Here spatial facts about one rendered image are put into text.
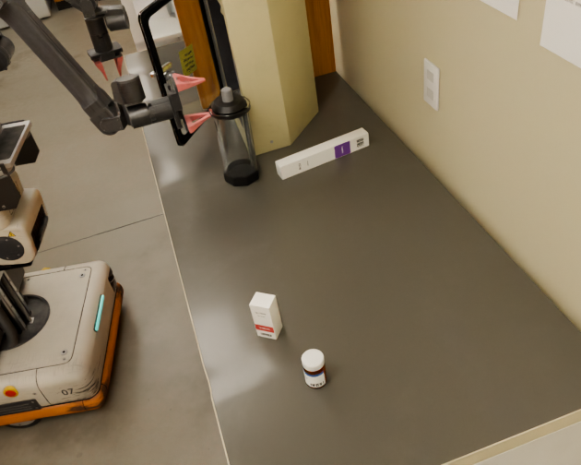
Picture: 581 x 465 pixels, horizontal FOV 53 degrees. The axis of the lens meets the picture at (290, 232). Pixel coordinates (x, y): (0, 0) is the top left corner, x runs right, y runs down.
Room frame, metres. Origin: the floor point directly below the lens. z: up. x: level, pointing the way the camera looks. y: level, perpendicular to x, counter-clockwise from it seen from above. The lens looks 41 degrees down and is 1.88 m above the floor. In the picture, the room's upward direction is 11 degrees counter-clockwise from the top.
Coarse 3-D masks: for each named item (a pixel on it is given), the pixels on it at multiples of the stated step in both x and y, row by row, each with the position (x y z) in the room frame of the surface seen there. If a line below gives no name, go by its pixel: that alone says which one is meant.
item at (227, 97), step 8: (224, 88) 1.38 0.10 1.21; (224, 96) 1.36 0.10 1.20; (232, 96) 1.37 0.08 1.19; (240, 96) 1.38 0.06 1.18; (216, 104) 1.35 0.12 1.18; (224, 104) 1.35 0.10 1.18; (232, 104) 1.34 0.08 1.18; (240, 104) 1.34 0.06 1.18; (216, 112) 1.34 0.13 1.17; (224, 112) 1.33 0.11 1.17; (232, 112) 1.33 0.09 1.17
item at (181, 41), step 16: (176, 0) 1.65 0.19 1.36; (192, 0) 1.72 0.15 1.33; (160, 16) 1.57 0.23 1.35; (176, 16) 1.63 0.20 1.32; (192, 16) 1.70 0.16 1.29; (144, 32) 1.50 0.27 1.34; (160, 32) 1.56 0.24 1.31; (176, 32) 1.62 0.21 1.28; (192, 32) 1.68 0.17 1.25; (160, 48) 1.54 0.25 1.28; (176, 48) 1.60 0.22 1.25; (192, 48) 1.66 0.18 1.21; (208, 48) 1.74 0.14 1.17; (160, 64) 1.52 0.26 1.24; (176, 64) 1.58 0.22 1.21; (192, 64) 1.65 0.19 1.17; (208, 64) 1.72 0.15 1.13; (208, 80) 1.70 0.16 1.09; (192, 96) 1.61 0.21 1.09; (208, 96) 1.68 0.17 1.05; (192, 112) 1.59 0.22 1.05
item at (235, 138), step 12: (216, 120) 1.35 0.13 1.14; (228, 120) 1.33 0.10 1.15; (240, 120) 1.33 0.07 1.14; (228, 132) 1.33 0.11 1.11; (240, 132) 1.33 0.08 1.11; (228, 144) 1.33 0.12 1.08; (240, 144) 1.33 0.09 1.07; (252, 144) 1.35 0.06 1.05; (228, 156) 1.33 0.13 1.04; (240, 156) 1.33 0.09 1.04; (252, 156) 1.34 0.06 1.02; (228, 168) 1.34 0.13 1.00; (240, 168) 1.33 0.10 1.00; (252, 168) 1.34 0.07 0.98
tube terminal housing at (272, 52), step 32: (224, 0) 1.47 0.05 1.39; (256, 0) 1.48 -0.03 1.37; (288, 0) 1.57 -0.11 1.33; (256, 32) 1.48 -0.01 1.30; (288, 32) 1.55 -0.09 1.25; (256, 64) 1.48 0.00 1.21; (288, 64) 1.53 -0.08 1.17; (256, 96) 1.47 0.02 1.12; (288, 96) 1.51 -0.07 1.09; (256, 128) 1.47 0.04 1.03; (288, 128) 1.49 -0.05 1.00
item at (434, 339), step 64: (128, 64) 2.30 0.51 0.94; (320, 128) 1.55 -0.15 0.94; (384, 128) 1.48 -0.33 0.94; (192, 192) 1.34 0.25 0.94; (256, 192) 1.29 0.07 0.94; (320, 192) 1.23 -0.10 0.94; (384, 192) 1.18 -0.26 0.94; (448, 192) 1.14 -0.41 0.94; (192, 256) 1.08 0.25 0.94; (256, 256) 1.03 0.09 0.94; (320, 256) 0.99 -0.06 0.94; (384, 256) 0.95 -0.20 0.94; (448, 256) 0.91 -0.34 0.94; (192, 320) 0.87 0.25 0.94; (320, 320) 0.80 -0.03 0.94; (384, 320) 0.77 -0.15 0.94; (448, 320) 0.74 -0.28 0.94; (512, 320) 0.71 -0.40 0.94; (256, 384) 0.68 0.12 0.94; (384, 384) 0.62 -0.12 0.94; (448, 384) 0.60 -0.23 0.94; (512, 384) 0.57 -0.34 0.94; (576, 384) 0.55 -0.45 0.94; (256, 448) 0.54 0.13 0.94; (320, 448) 0.52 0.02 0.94; (384, 448) 0.50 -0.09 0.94; (448, 448) 0.48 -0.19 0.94; (512, 448) 0.48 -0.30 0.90
